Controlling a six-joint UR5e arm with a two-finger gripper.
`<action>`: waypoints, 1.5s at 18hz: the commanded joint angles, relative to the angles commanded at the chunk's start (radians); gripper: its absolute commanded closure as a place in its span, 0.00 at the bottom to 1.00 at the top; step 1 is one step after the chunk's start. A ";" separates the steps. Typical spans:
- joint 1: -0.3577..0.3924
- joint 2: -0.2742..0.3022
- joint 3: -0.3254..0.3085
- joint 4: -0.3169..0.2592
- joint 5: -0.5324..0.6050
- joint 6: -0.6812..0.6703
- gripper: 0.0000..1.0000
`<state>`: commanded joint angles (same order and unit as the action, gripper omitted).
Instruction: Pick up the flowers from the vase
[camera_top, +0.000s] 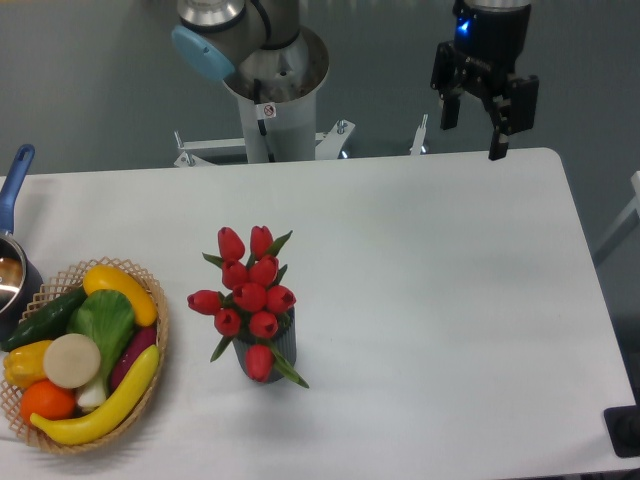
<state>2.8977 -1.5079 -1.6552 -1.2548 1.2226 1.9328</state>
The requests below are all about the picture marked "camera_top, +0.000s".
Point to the orange fruit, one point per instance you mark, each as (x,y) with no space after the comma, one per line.
(47,400)

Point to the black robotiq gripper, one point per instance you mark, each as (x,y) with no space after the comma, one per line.
(489,37)

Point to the dark grey ribbed vase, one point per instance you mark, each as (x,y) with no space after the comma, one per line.
(267,360)

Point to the green lettuce leaf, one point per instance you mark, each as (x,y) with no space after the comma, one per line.
(107,318)

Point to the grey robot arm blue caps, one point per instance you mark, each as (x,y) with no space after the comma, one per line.
(274,67)

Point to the woven wicker basket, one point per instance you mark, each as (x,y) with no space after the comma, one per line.
(57,285)

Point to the white frame at right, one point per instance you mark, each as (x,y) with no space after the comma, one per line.
(619,229)

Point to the green cucumber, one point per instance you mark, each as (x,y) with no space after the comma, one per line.
(48,322)

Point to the yellow bell pepper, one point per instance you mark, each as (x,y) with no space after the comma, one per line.
(24,366)

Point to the yellow banana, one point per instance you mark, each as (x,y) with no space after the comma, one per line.
(108,416)

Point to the blue handled saucepan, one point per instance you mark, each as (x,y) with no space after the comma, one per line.
(20,280)

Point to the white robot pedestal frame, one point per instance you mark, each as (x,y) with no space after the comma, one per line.
(272,132)

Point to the yellow squash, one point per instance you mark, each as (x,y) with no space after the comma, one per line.
(106,277)

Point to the purple sweet potato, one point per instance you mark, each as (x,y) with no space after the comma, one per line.
(140,341)

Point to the beige round disc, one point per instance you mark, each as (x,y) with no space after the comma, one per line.
(71,361)

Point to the black box at table edge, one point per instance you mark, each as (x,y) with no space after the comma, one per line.
(623,428)

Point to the red tulip bouquet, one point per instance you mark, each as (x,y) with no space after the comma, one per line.
(252,274)

